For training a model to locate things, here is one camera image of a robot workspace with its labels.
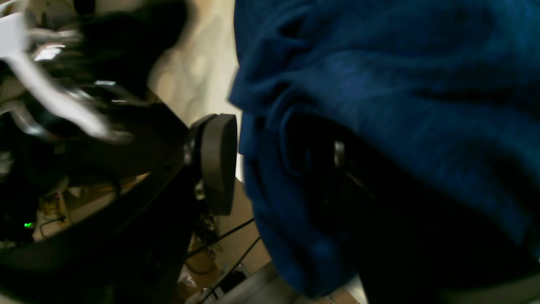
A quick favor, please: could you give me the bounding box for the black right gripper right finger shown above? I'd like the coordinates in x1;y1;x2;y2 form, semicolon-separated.
287;114;539;304

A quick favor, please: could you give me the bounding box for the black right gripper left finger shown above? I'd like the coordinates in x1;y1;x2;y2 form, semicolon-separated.
1;114;238;304

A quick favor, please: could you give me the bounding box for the dark blue t-shirt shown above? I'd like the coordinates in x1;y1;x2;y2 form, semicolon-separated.
230;0;540;298

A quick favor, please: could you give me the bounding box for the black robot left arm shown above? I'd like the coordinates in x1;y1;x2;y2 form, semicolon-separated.
1;0;189;182

